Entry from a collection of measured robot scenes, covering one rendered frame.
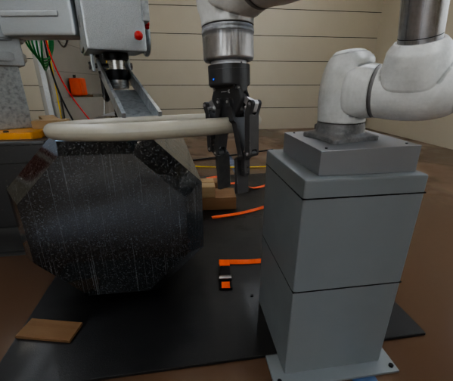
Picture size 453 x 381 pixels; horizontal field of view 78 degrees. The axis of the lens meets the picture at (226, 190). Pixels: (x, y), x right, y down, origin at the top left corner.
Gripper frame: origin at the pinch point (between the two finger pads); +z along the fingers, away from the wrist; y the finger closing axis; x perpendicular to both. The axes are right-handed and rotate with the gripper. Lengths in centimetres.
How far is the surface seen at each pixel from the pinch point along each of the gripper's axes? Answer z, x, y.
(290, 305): 54, -32, 7
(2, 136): 0, 21, 173
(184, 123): -10.6, 10.0, 0.5
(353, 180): 9.1, -43.1, -5.9
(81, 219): 33, 8, 89
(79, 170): 10, 6, 85
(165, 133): -9.3, 13.3, 1.7
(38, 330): 79, 33, 94
